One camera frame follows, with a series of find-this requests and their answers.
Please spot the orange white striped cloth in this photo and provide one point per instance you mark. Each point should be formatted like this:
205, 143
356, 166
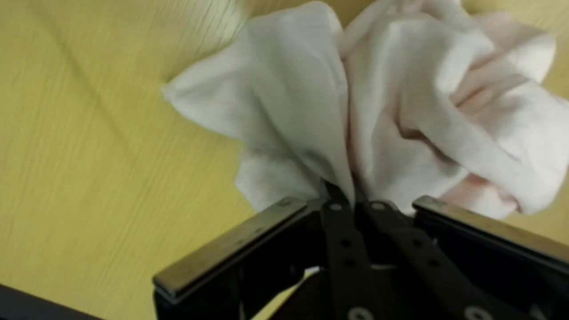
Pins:
415, 89

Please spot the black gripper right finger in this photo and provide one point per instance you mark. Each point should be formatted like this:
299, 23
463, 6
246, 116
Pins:
433, 278

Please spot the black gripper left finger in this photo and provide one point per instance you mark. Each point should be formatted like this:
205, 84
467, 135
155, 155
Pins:
349, 267

